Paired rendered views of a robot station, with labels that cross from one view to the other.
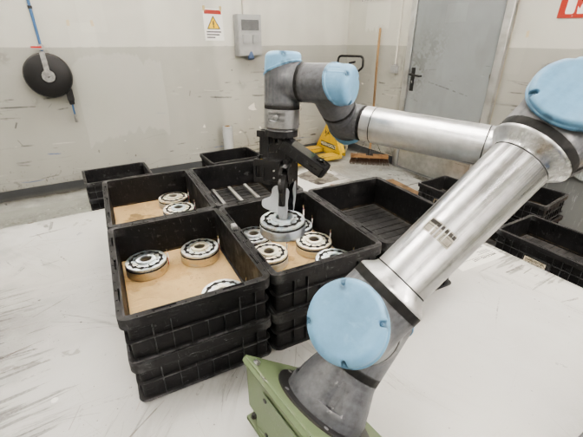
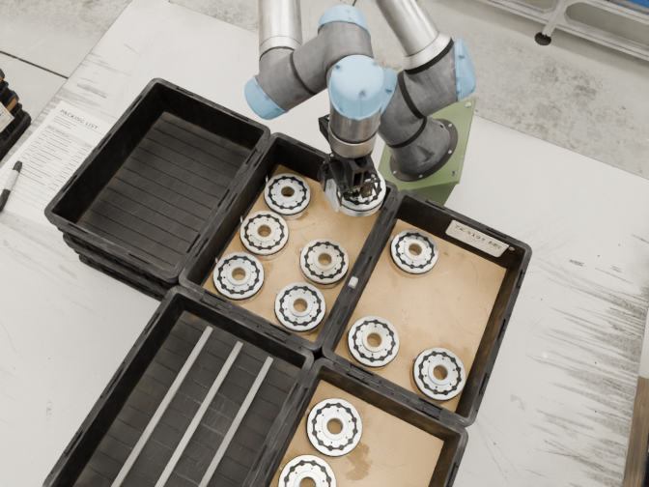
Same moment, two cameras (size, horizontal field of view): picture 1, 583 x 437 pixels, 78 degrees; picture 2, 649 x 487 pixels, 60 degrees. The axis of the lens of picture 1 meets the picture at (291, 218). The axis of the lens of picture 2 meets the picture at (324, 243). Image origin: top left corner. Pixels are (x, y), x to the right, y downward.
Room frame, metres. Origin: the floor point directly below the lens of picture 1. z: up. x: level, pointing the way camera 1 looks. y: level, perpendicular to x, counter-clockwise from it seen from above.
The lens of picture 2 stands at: (1.19, 0.38, 1.93)
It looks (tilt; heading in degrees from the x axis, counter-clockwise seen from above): 64 degrees down; 222
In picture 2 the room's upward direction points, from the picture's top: 12 degrees clockwise
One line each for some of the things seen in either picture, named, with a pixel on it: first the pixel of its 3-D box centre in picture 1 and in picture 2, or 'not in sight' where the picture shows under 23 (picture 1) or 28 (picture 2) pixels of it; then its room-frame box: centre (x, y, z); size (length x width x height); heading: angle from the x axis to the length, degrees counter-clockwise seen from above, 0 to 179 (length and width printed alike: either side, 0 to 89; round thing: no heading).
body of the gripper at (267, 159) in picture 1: (278, 156); (352, 164); (0.78, 0.03, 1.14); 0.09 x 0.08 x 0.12; 72
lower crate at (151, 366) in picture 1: (188, 306); not in sight; (0.73, 0.26, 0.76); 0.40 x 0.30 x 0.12; 27
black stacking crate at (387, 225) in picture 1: (378, 221); (168, 185); (1.00, -0.27, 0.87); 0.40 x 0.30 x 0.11; 27
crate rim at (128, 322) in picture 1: (180, 254); (432, 299); (0.73, 0.26, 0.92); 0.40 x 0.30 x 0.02; 27
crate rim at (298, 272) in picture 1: (292, 227); (294, 233); (0.86, 0.00, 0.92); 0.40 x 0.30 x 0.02; 27
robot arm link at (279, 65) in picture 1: (284, 81); (355, 98); (0.79, 0.02, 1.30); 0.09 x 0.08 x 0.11; 60
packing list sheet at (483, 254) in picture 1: (447, 242); (57, 161); (1.16, -0.58, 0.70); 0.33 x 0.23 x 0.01; 31
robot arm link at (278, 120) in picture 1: (281, 120); (354, 131); (0.78, 0.02, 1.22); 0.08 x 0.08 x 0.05
